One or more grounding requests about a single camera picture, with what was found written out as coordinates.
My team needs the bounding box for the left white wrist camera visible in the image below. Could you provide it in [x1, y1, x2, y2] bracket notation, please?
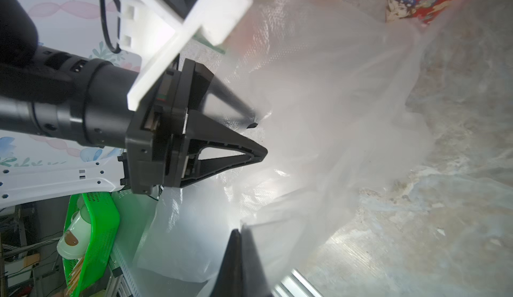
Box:
[118, 0, 253, 111]

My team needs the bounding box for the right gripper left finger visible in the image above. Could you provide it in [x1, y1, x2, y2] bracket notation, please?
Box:
[211, 230, 243, 297]

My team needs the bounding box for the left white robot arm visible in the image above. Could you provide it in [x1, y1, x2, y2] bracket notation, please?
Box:
[1, 0, 268, 208]

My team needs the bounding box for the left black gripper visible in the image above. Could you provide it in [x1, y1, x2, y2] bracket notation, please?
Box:
[124, 59, 268, 195]

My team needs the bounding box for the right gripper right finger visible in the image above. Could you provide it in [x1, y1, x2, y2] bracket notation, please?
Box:
[241, 226, 272, 297]

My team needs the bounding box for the green plastic basket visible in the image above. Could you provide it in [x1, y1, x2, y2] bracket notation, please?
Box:
[57, 192, 120, 296]

